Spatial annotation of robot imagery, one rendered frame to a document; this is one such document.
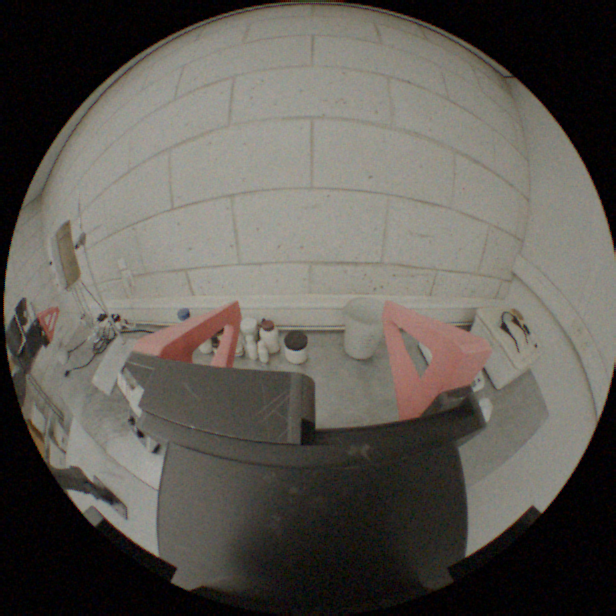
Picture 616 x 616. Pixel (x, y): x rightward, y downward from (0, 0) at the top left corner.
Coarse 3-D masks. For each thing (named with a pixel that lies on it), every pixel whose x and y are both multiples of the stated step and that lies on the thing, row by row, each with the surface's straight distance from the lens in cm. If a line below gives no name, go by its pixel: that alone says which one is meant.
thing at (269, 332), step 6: (264, 324) 60; (270, 324) 59; (264, 330) 59; (270, 330) 59; (276, 330) 60; (264, 336) 60; (270, 336) 59; (276, 336) 61; (264, 342) 62; (270, 342) 61; (276, 342) 62; (270, 348) 63; (276, 348) 64
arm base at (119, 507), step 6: (96, 480) 86; (96, 486) 76; (102, 486) 81; (102, 492) 77; (108, 492) 78; (102, 498) 77; (108, 498) 78; (114, 498) 77; (108, 504) 80; (114, 504) 78; (120, 504) 75; (114, 510) 80; (120, 510) 76; (126, 510) 74; (126, 516) 75
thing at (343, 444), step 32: (448, 416) 7; (480, 416) 6; (192, 448) 5; (224, 448) 5; (256, 448) 5; (288, 448) 5; (320, 448) 4; (352, 448) 5; (384, 448) 5; (416, 448) 5
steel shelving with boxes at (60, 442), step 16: (32, 384) 251; (48, 400) 277; (32, 416) 279; (48, 416) 262; (64, 416) 306; (32, 432) 269; (48, 432) 302; (64, 432) 272; (48, 448) 291; (64, 448) 278; (64, 464) 290
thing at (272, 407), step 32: (192, 320) 10; (224, 320) 12; (160, 352) 7; (192, 352) 9; (224, 352) 12; (160, 384) 6; (192, 384) 6; (224, 384) 5; (256, 384) 5; (288, 384) 5; (160, 416) 6; (192, 416) 5; (224, 416) 5; (256, 416) 5; (288, 416) 5
